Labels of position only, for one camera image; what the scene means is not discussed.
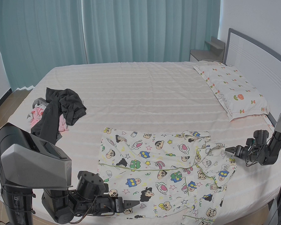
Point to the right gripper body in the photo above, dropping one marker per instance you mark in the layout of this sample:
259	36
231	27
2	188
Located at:
241	152

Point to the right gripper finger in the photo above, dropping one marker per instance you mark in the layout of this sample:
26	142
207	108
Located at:
231	150

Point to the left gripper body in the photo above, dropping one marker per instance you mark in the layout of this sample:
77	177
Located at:
107	205

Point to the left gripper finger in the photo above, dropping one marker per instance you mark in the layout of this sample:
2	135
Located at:
134	203

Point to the white printed pyjama top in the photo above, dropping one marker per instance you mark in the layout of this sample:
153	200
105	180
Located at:
159	172

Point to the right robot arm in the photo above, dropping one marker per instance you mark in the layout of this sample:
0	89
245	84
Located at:
276	144

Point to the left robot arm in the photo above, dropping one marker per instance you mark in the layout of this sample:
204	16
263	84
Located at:
37	163

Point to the pile of clothes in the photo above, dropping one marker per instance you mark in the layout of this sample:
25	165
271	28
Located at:
51	116

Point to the white printed pillow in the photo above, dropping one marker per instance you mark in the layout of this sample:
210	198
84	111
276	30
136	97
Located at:
231	90

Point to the grey bedside table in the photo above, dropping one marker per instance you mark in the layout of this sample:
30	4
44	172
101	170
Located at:
201	54

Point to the bed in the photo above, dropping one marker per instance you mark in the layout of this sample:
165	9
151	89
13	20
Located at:
142	97

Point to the blue-green curtain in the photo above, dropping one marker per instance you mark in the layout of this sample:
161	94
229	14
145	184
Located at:
42	31
149	20

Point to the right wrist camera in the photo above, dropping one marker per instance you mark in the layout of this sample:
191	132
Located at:
250	142

